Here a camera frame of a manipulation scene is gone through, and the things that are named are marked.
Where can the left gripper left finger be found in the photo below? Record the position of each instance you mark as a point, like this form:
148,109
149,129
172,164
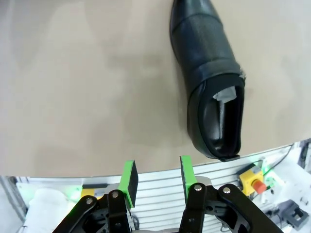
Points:
128,184

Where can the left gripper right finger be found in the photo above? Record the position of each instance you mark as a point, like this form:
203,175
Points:
188,179

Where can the black leather buckle shoe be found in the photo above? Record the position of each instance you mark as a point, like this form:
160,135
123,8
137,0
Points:
201,48

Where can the yellow emergency stop box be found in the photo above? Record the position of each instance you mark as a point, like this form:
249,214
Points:
247,177

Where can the white crumpled stuffing paper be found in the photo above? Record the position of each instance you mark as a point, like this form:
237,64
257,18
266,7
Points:
226,94

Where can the black plastic clamp block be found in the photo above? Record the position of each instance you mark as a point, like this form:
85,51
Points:
294,216

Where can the ribbed aluminium robot base plate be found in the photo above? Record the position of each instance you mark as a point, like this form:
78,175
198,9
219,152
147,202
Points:
158,194

